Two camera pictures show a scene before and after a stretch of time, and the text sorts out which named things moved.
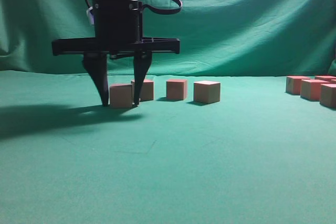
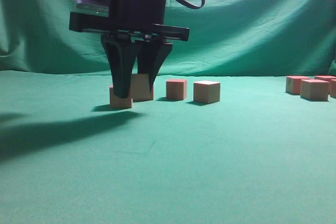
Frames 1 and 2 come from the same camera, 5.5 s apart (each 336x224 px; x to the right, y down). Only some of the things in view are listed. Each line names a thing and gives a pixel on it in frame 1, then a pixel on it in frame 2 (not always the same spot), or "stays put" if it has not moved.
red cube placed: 176,89 stays put
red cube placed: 206,92 stays put
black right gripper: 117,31 → 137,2
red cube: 121,95 stays put
